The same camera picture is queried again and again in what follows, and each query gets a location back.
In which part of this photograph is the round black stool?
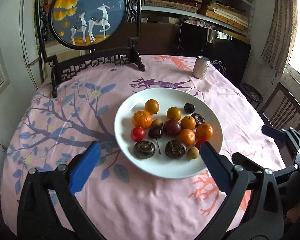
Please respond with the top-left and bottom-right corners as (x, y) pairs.
(240, 83), (263, 103)

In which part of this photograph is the woven bamboo blind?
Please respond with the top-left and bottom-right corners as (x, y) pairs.
(261, 0), (298, 75)

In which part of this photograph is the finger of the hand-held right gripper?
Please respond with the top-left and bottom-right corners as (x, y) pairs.
(232, 152), (298, 188)
(261, 125), (300, 155)

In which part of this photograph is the dark cherry with stem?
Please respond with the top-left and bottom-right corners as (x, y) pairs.
(184, 91), (196, 114)
(148, 126), (163, 155)

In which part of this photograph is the bumpy orange mandarin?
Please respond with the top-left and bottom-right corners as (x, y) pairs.
(132, 110), (153, 129)

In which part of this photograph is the pink printed tablecloth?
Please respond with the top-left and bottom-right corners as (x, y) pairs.
(0, 54), (287, 240)

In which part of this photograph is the dark red plum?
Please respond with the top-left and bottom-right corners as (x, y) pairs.
(163, 119), (182, 137)

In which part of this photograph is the yellow-orange citrus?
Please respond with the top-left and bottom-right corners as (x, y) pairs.
(166, 107), (182, 121)

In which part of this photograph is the stack of wooden boards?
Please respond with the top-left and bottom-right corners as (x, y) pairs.
(201, 0), (250, 32)

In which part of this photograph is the dark wooden chair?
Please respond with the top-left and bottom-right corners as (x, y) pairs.
(259, 82), (300, 133)

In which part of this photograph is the black flat panel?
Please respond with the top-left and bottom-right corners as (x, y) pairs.
(177, 22), (252, 85)

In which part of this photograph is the dark purple passion fruit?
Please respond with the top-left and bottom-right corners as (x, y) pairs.
(133, 140), (156, 159)
(165, 140), (187, 160)

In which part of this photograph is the round deer screen on stand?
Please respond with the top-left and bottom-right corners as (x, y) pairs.
(34, 0), (146, 98)

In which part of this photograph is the smooth orange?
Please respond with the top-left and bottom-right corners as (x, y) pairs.
(180, 115), (196, 130)

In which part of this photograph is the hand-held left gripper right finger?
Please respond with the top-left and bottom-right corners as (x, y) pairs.
(200, 141), (285, 240)

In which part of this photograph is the pale drink can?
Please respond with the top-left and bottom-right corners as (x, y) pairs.
(192, 56), (211, 79)

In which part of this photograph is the person's right hand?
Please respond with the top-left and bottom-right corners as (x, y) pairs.
(285, 204), (300, 230)

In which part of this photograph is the white oval plate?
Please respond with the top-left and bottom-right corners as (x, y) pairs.
(114, 87), (223, 179)

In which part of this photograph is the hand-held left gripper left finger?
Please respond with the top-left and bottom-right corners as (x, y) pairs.
(17, 141), (102, 240)

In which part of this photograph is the small round orange kumquat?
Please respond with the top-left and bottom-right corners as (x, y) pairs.
(144, 99), (160, 114)

